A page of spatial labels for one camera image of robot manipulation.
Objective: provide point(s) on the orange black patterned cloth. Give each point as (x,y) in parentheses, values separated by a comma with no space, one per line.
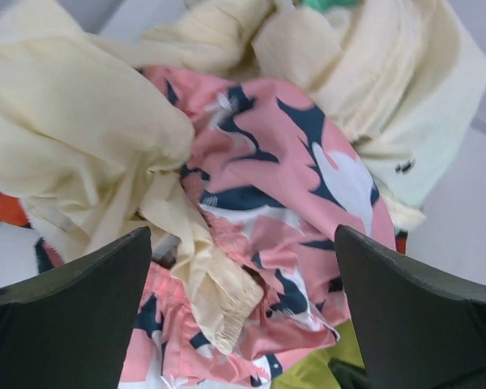
(12,213)

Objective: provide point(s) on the yellow green cloth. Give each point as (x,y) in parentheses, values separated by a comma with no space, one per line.
(313,371)

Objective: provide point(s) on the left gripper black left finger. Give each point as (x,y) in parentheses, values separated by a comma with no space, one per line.
(70,327)

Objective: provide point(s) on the mint green cloth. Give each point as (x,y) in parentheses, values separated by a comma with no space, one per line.
(325,5)

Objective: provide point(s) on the pink patterned cloth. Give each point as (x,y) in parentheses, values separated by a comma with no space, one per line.
(248,183)

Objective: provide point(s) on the cream yellow cloth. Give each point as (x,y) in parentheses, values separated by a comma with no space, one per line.
(401,79)

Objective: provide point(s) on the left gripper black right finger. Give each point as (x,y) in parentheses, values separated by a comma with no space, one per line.
(417,326)

